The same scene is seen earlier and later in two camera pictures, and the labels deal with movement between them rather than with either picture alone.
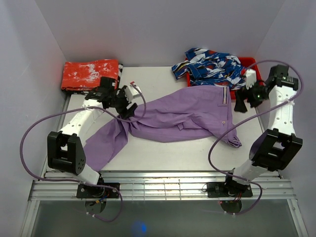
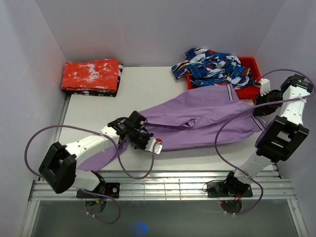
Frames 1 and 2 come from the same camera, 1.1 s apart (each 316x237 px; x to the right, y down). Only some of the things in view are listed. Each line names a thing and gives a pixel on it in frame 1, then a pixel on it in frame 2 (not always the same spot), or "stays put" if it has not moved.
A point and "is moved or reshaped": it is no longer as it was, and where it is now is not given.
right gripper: (239, 105) → (263, 110)
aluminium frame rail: (59, 185) stays put
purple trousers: (186, 115) is moved or reshaped
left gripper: (126, 113) → (143, 147)
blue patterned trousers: (208, 67) stays put
